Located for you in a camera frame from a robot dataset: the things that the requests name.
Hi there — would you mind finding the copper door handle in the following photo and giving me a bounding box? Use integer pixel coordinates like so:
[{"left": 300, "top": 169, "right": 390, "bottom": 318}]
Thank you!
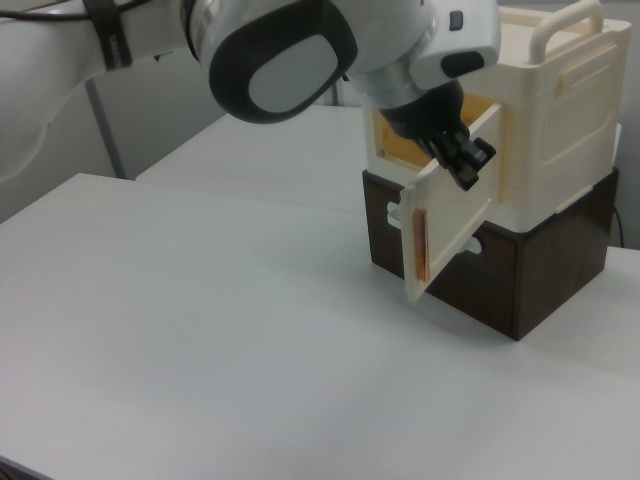
[{"left": 411, "top": 207, "right": 431, "bottom": 283}]

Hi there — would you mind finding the grey metal frame post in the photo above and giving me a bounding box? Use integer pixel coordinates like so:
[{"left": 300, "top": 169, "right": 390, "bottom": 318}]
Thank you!
[{"left": 83, "top": 78, "right": 127, "bottom": 180}]

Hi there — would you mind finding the black cable strap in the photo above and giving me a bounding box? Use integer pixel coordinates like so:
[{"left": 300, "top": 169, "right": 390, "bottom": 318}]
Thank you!
[{"left": 83, "top": 0, "right": 135, "bottom": 72}]

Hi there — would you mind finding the black background cable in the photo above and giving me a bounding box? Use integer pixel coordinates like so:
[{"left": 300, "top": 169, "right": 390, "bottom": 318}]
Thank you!
[{"left": 611, "top": 206, "right": 627, "bottom": 249}]

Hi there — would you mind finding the dark brown wooden box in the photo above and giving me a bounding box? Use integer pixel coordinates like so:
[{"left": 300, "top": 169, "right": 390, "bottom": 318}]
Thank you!
[{"left": 360, "top": 166, "right": 621, "bottom": 343}]

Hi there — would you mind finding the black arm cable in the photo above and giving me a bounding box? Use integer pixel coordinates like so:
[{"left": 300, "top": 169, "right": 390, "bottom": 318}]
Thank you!
[{"left": 0, "top": 0, "right": 151, "bottom": 24}]

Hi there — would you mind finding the cream plastic cabinet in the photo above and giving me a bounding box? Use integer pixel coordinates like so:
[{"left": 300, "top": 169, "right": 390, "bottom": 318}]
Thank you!
[{"left": 360, "top": 0, "right": 634, "bottom": 234}]

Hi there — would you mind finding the cream cabinet door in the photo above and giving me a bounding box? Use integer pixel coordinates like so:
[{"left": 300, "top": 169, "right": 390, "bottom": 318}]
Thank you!
[{"left": 399, "top": 102, "right": 503, "bottom": 305}]

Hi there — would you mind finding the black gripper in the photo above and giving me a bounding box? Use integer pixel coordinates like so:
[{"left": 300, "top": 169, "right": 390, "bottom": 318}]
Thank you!
[{"left": 381, "top": 79, "right": 498, "bottom": 192}]

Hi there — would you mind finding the grey partition frame post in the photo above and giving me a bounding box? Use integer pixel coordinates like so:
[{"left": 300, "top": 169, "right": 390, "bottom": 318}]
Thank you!
[{"left": 327, "top": 74, "right": 347, "bottom": 108}]

